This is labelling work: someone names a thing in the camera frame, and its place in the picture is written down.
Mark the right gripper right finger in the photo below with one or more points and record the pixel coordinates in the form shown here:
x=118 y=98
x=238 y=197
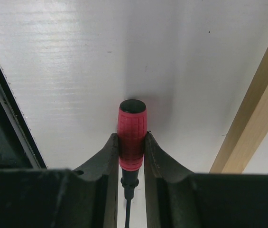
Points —
x=179 y=198

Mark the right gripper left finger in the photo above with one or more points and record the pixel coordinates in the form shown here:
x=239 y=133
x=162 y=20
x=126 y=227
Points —
x=86 y=197

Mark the red handled screwdriver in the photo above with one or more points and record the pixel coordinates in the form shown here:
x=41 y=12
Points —
x=131 y=131

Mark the wooden picture frame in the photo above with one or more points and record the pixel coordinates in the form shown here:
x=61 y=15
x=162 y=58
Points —
x=249 y=127

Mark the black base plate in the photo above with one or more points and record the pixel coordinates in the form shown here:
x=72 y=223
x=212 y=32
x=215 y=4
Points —
x=17 y=145

